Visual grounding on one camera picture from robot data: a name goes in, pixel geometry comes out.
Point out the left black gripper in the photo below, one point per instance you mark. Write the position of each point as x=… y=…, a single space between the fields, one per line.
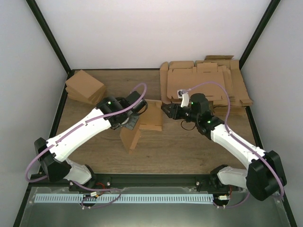
x=130 y=125

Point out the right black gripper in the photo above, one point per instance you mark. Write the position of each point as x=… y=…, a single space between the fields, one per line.
x=175 y=108

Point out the brown cardboard box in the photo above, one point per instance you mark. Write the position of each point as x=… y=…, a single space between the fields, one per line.
x=151 y=120

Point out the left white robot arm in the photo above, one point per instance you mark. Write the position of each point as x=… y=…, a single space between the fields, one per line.
x=110 y=113

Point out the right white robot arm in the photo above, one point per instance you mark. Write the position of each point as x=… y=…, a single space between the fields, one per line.
x=263 y=174

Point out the stack of folded cardboard boxes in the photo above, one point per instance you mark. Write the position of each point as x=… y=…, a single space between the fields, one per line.
x=84 y=88

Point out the pile of flat cardboard blanks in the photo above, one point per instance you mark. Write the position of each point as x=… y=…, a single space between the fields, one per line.
x=218 y=77

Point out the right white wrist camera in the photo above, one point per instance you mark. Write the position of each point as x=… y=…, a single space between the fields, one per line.
x=183 y=94

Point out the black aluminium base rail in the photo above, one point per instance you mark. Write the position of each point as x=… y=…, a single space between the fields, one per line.
x=200 y=183

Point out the light blue slotted cable duct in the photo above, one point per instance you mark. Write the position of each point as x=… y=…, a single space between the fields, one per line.
x=126 y=198

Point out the black frame post left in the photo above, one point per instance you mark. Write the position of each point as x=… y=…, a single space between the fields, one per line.
x=48 y=33

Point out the black frame post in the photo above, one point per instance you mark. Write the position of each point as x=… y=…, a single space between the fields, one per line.
x=258 y=31
x=48 y=33

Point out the black frame post right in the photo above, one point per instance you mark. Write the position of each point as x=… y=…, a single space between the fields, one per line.
x=258 y=31

